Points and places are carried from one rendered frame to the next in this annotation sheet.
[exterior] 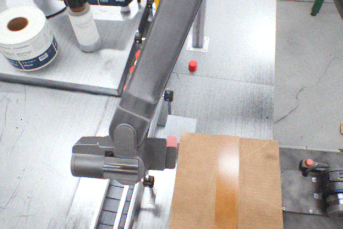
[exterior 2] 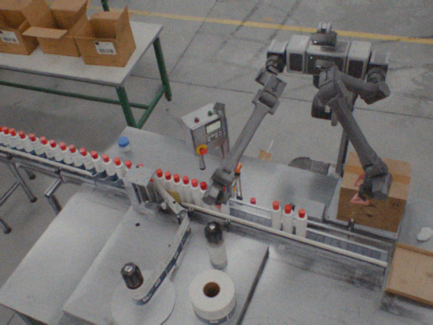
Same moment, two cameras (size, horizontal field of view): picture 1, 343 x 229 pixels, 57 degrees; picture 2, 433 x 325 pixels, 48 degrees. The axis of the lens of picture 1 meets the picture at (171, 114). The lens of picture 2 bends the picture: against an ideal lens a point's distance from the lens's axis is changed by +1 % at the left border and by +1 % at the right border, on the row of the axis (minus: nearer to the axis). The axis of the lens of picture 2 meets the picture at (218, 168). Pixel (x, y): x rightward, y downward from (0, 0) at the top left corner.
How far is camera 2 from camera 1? 193 cm
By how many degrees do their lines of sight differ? 43
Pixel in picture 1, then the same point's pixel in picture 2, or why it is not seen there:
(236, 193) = not seen: hidden behind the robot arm
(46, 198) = (346, 300)
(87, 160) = (385, 187)
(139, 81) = (369, 150)
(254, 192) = not seen: hidden behind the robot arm
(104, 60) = (239, 251)
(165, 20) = (358, 131)
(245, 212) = not seen: hidden behind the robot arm
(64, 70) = (242, 279)
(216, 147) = (351, 174)
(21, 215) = (358, 315)
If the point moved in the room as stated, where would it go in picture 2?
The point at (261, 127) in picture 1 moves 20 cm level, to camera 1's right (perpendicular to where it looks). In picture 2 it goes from (308, 176) to (310, 151)
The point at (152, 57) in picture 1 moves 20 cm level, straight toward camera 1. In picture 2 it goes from (364, 142) to (415, 142)
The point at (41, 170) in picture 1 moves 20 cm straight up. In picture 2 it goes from (325, 302) to (327, 282)
